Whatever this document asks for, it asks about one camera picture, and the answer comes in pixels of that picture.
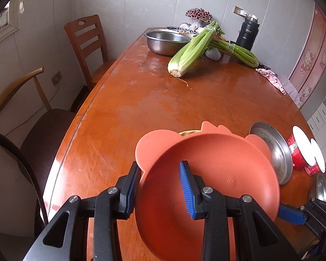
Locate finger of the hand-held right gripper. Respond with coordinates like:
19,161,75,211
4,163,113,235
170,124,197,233
277,204,326,235
308,197,326,218

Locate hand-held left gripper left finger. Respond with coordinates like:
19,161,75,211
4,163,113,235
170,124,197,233
23,162,141,261

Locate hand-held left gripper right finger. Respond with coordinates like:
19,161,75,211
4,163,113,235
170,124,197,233
179,160,299,261

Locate orange eared plate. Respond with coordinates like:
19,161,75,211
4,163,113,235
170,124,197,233
134,121,281,261

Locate red paper bowl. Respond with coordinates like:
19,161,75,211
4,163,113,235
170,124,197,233
304,138,326,175
287,126,314,169

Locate stainless steel plate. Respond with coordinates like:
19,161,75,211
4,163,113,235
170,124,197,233
249,121,293,185

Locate white cabinet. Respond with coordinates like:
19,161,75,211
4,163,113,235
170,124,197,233
306,81,326,140

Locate curved-back chair with dark seat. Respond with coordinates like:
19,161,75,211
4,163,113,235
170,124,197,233
0,67,77,223

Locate light purple garment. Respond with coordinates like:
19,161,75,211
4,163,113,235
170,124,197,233
276,75,301,107

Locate pink cloth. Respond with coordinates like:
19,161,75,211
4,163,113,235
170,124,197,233
255,68,287,95

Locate fruit in white foam net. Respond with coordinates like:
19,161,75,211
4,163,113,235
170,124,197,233
205,47,222,61

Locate thick celery bunch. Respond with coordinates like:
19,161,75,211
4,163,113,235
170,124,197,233
168,20,221,78

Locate pink cartoon wardrobe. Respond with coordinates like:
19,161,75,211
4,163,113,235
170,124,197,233
288,3,326,110

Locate thin celery bunch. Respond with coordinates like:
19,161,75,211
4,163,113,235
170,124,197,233
209,36,259,68

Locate large stainless steel basin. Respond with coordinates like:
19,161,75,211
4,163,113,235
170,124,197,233
145,31,192,56

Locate blue patterned plate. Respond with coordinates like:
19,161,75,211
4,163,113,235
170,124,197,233
166,26,199,37

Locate reddish wooden slat chair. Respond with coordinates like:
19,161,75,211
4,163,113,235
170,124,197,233
64,14,117,93

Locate black thermos bottle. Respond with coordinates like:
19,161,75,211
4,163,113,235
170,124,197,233
236,13,260,52

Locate red and white bouquet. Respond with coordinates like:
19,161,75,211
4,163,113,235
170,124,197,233
185,8,214,23

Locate window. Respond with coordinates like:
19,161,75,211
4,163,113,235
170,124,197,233
0,1,18,50

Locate black cable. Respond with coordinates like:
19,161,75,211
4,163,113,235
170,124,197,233
0,127,49,227

